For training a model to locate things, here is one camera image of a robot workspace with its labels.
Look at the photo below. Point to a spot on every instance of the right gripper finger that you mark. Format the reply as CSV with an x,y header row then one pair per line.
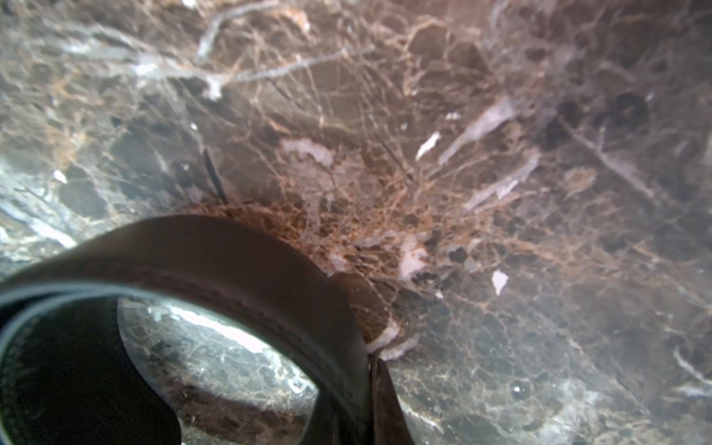
x,y
389,426

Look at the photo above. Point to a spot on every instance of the long black belt s-curved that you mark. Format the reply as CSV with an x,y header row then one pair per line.
x,y
66,377

